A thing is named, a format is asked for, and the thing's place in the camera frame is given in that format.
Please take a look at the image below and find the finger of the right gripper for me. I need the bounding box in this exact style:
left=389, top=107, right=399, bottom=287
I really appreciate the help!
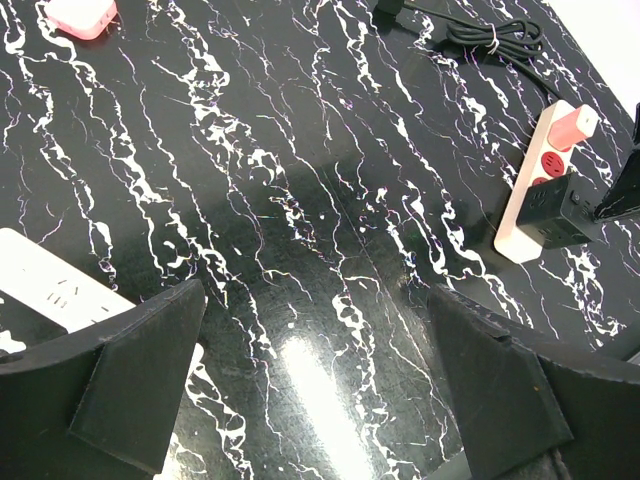
left=594, top=105, right=640, bottom=223

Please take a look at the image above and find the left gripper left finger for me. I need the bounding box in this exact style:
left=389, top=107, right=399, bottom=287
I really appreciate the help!
left=1, top=280, right=205, bottom=479

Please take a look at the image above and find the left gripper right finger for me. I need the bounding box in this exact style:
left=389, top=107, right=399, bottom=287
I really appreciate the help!
left=427, top=287, right=639, bottom=479

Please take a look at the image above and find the black cube socket adapter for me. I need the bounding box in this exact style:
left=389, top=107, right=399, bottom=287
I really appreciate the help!
left=516, top=173, right=602, bottom=250

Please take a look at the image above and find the orange pink charger plug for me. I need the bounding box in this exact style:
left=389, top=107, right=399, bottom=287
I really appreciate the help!
left=547, top=105, right=599, bottom=152

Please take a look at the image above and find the white red power strip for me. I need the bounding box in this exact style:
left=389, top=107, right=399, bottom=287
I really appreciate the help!
left=492, top=98, right=586, bottom=265

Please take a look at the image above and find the pink cube socket adapter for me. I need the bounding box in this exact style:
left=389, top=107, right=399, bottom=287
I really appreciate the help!
left=44, top=0, right=118, bottom=40

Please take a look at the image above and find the black power strip cord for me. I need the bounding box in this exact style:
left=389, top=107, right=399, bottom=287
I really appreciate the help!
left=372, top=0, right=566, bottom=101

